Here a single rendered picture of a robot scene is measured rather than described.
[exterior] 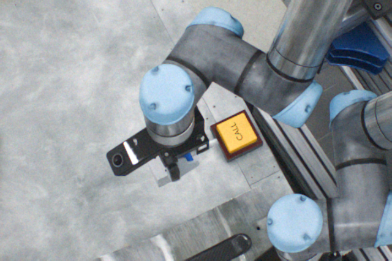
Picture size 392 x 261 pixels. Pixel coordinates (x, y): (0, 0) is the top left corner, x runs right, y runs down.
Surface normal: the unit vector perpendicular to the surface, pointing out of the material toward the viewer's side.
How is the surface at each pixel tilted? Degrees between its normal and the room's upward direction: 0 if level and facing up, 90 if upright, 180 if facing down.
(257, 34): 0
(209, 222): 3
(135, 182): 0
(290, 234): 11
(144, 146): 29
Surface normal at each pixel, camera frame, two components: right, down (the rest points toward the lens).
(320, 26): -0.04, 0.65
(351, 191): -0.66, -0.19
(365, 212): -0.19, -0.29
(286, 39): -0.77, 0.21
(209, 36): 0.06, -0.31
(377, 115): -0.84, -0.04
